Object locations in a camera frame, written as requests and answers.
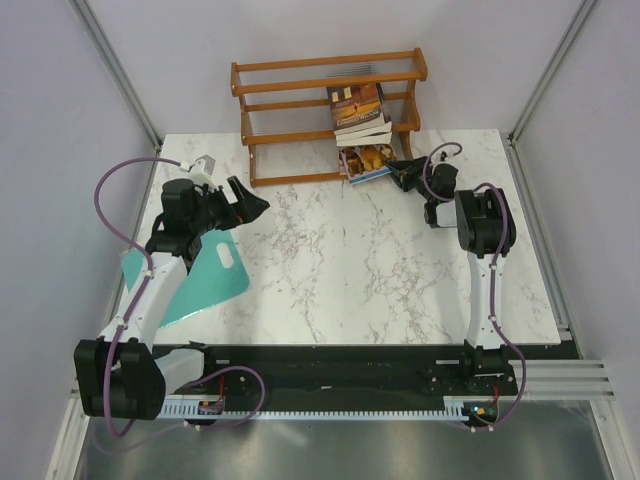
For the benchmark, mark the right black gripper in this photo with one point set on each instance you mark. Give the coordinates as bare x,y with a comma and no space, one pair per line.
407,168

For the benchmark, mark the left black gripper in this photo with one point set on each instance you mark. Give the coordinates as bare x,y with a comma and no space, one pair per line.
242,211

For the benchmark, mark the Jane Eyre blue book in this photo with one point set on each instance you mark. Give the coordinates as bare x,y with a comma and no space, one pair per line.
376,139

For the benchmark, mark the Why Do Dogs Bark book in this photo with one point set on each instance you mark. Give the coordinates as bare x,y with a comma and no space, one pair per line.
368,162

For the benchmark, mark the A Tale of Two Cities book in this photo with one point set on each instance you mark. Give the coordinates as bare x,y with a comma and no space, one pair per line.
382,129

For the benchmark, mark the Kate DiCamillo dark book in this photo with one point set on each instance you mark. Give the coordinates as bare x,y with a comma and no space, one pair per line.
356,107

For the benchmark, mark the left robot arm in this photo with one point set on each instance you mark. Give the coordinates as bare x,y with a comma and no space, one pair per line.
117,373

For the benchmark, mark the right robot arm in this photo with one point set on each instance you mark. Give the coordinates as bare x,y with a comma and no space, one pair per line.
486,232

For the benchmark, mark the teal plastic file folder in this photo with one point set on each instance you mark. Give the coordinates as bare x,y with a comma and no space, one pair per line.
217,275

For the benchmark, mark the wooden three-tier shelf rack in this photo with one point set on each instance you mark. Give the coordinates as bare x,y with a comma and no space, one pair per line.
286,102

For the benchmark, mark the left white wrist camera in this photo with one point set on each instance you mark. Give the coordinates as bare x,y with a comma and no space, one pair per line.
200,171

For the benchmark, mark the light blue cable duct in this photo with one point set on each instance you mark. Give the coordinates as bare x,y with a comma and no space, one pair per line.
182,408

